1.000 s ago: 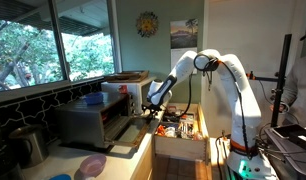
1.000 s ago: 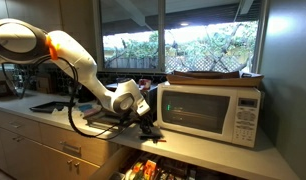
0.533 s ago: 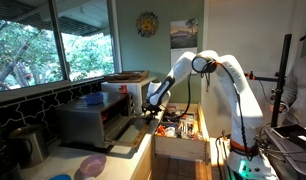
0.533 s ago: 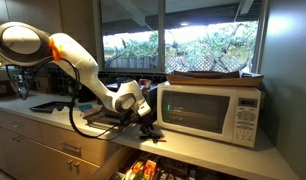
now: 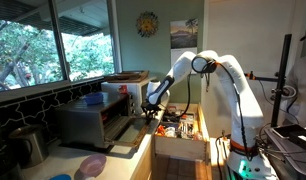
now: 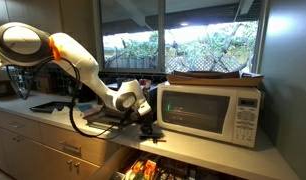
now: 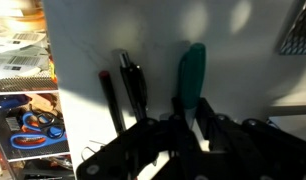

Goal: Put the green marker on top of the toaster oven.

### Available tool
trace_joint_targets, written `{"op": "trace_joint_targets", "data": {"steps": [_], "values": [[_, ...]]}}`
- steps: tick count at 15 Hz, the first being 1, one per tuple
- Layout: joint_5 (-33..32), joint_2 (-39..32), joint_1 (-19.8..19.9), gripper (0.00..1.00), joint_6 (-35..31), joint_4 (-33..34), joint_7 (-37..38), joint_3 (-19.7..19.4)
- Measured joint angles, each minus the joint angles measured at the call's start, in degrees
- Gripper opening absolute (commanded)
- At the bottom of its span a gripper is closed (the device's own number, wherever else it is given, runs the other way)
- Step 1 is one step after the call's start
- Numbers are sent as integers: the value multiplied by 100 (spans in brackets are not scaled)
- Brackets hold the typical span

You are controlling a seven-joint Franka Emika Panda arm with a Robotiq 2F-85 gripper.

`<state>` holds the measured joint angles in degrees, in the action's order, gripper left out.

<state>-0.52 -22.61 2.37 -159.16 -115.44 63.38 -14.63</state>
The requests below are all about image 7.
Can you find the black mesh non-slip mat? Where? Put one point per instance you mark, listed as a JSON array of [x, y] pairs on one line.
[[299, 33]]

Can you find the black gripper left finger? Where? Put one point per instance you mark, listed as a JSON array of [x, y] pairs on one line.
[[149, 146]]

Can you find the black pen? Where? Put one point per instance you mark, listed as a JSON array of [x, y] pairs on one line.
[[134, 86]]

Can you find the green capped marker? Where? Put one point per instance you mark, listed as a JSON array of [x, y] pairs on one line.
[[192, 76]]

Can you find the open wooden drawer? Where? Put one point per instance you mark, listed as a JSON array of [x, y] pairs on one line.
[[23, 100]]

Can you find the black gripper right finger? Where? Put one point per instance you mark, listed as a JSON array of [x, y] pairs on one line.
[[259, 150]]

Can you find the metal paper clip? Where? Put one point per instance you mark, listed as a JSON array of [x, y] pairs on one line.
[[89, 151]]

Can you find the red capped pen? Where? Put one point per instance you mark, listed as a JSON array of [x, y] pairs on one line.
[[111, 100]]

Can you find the white barcode paper labels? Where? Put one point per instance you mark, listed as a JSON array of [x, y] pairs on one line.
[[18, 56]]

